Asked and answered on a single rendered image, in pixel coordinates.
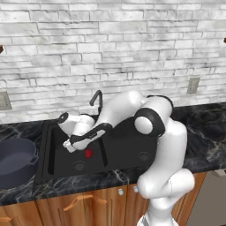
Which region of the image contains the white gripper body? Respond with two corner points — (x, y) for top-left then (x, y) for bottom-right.
(62, 139), (79, 154)

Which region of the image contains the red tomato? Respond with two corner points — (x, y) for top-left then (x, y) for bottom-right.
(84, 148), (94, 159)

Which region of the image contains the black sink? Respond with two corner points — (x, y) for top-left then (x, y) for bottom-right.
(34, 114), (207, 185)

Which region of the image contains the dark grey pot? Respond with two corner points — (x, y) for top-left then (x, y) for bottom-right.
(0, 137), (40, 190)

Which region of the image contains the black tap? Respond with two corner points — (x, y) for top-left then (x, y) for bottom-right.
(88, 89), (104, 115)

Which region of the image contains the wooden cupboard door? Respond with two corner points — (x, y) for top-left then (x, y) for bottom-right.
(124, 183), (152, 226)
(34, 185), (129, 226)
(0, 202), (43, 226)

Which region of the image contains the grey dishwasher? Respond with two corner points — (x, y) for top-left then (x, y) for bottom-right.
(185, 169), (226, 226)

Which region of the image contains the grey wall outlet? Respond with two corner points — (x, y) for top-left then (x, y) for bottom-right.
(0, 90), (13, 111)
(186, 76), (201, 95)

